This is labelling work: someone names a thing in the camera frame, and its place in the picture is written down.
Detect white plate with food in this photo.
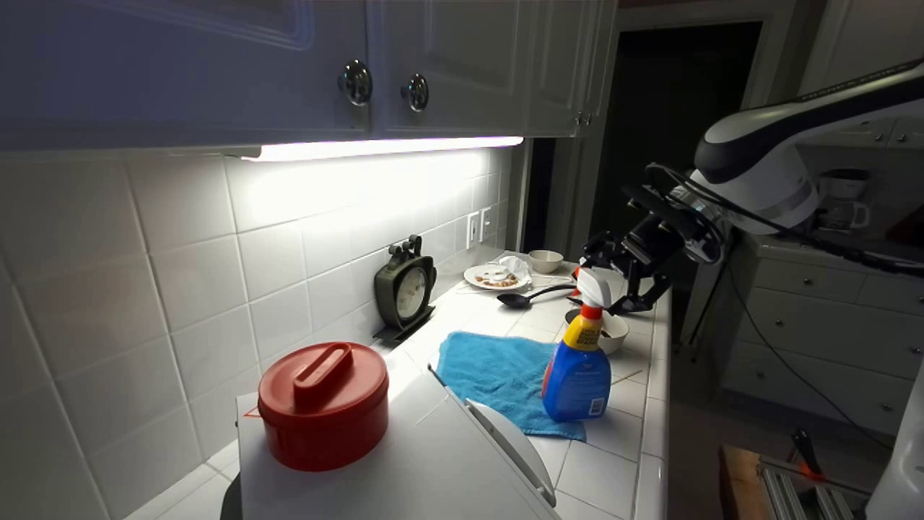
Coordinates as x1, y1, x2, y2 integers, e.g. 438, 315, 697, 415
466, 263, 532, 292

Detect coffee maker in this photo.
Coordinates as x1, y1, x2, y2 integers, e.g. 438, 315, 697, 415
815, 171, 871, 233

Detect cabinet knob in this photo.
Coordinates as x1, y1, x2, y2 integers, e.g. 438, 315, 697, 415
402, 71, 430, 111
337, 56, 372, 107

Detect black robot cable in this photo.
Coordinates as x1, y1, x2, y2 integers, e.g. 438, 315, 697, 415
717, 205, 924, 457

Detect right cabinet knob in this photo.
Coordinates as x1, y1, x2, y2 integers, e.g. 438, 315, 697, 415
402, 71, 430, 111

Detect red round container lid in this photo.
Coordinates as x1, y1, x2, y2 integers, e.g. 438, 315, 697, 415
256, 341, 391, 470

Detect black retro clock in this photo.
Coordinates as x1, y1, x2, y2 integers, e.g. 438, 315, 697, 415
372, 233, 435, 347

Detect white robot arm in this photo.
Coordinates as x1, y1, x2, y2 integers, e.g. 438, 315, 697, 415
577, 56, 924, 315

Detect blue spray bottle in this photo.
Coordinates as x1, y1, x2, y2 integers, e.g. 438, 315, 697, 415
542, 267, 616, 420

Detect white wall outlet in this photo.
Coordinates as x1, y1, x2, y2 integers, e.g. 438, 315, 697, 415
466, 207, 490, 249

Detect blue cloth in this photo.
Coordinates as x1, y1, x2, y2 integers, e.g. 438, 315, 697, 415
435, 331, 587, 442

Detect black ladle spoon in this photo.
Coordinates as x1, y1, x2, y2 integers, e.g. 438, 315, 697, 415
496, 282, 574, 309

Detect under-cabinet light bar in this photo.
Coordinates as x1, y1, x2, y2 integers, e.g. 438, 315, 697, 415
233, 136, 526, 162

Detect left cabinet knob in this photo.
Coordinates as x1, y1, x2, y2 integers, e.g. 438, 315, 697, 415
337, 56, 372, 107

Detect grey bowl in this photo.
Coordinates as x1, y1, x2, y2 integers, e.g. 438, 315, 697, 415
597, 315, 629, 354

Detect small white bowl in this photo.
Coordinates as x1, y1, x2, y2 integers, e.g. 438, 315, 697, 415
528, 249, 562, 275

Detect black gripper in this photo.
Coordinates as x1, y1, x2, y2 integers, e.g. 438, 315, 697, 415
580, 162, 724, 315

